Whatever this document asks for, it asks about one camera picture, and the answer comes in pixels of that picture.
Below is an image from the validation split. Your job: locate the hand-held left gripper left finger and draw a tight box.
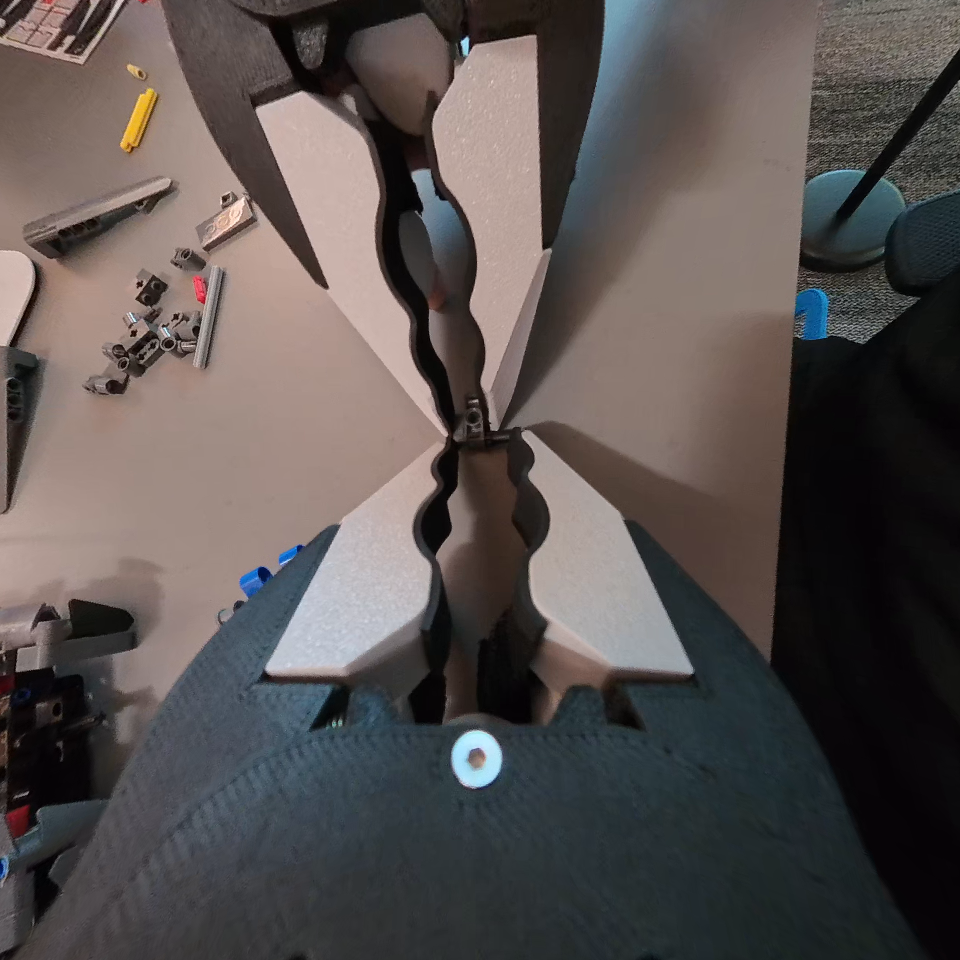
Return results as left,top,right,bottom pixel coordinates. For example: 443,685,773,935
264,441,456,725

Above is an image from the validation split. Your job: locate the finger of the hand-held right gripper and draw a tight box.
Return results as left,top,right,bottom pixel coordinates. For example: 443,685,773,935
429,47,554,423
253,84,456,438

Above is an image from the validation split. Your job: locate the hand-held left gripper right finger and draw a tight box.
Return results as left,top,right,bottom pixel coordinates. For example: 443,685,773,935
508,429,696,726

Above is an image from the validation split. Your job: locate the yellow lego axle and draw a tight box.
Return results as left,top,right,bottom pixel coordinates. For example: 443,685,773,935
120,87,159,154

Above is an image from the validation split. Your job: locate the long grey lego axle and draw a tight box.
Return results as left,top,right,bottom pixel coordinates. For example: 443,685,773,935
192,265,227,371

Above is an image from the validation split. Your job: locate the pile of grey lego connectors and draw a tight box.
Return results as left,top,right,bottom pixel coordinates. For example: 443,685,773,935
81,247,208,396

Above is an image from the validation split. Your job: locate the partly built lego model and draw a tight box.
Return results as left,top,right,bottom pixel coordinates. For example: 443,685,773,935
0,598,138,933

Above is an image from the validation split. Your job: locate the dark grey lego wedge panel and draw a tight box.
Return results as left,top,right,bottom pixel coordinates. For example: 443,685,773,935
0,346,41,516

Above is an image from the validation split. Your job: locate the person's right hand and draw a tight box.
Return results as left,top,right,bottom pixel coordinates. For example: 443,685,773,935
397,211,452,313

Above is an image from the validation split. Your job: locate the grey flat plate piece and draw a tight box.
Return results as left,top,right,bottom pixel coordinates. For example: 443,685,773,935
193,191,258,253

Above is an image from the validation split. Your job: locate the instruction booklet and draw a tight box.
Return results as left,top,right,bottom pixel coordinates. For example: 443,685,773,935
0,0,129,63

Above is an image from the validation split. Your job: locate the black clothing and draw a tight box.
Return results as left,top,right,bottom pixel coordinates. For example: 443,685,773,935
771,298,960,960

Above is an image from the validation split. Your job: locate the blue plastic object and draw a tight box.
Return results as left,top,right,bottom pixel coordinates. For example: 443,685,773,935
792,288,831,343

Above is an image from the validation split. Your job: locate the black stand pole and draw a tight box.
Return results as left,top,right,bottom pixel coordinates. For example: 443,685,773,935
835,45,960,220

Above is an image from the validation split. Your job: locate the black chair armrest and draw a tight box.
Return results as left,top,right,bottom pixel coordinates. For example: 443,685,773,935
884,192,960,298

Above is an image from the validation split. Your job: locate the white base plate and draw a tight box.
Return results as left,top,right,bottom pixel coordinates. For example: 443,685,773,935
0,250,38,347

